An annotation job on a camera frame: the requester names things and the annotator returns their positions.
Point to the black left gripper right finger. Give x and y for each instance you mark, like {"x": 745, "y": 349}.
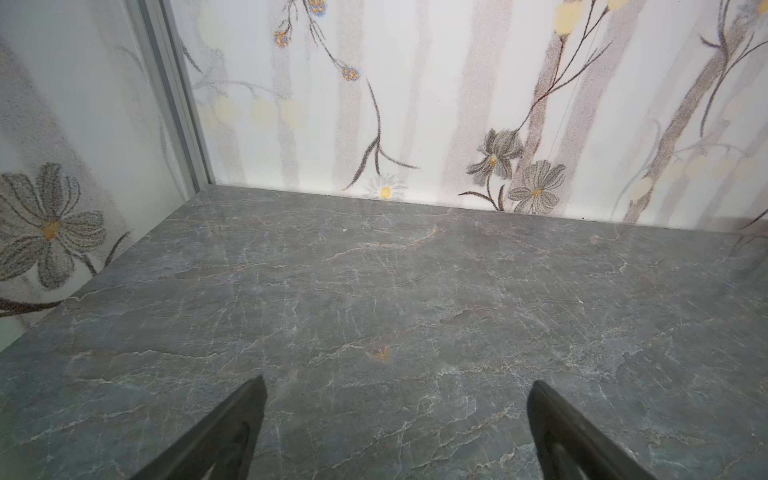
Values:
{"x": 569, "y": 446}

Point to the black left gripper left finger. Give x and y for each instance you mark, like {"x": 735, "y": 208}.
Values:
{"x": 221, "y": 445}

